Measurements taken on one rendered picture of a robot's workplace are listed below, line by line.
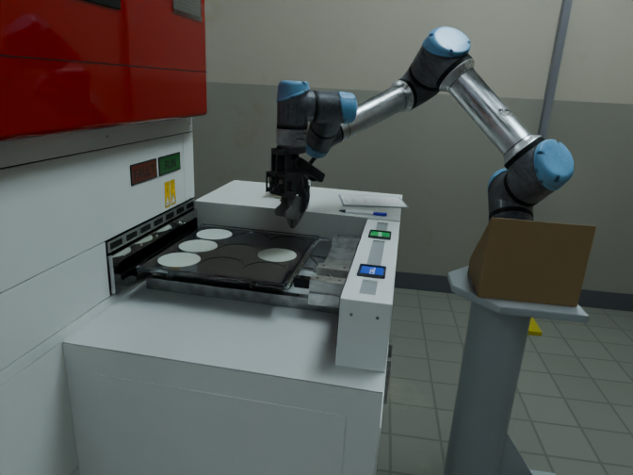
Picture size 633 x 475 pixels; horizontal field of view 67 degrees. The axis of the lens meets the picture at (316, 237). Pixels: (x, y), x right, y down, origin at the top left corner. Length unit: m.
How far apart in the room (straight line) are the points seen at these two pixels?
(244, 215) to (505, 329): 0.81
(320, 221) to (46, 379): 0.79
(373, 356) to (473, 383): 0.63
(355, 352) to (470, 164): 2.40
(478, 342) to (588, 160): 2.12
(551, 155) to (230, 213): 0.90
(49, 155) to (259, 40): 2.38
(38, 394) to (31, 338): 0.11
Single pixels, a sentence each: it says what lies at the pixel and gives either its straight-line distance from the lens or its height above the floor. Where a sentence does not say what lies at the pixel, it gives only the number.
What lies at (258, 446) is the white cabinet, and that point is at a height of 0.66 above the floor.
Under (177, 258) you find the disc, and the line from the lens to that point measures 1.21.
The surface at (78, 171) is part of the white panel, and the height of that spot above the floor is 1.14.
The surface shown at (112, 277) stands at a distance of 1.16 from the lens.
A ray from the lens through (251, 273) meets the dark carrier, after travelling 1.11.
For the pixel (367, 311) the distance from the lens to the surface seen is 0.86.
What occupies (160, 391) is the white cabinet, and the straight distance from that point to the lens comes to 1.01.
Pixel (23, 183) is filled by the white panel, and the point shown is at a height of 1.14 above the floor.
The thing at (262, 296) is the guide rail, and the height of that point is 0.84.
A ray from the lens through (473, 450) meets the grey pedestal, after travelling 1.61.
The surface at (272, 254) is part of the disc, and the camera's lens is 1.23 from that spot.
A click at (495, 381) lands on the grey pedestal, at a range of 1.47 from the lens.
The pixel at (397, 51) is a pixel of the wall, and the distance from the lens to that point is 3.12.
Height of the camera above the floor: 1.32
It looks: 18 degrees down
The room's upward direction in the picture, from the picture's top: 3 degrees clockwise
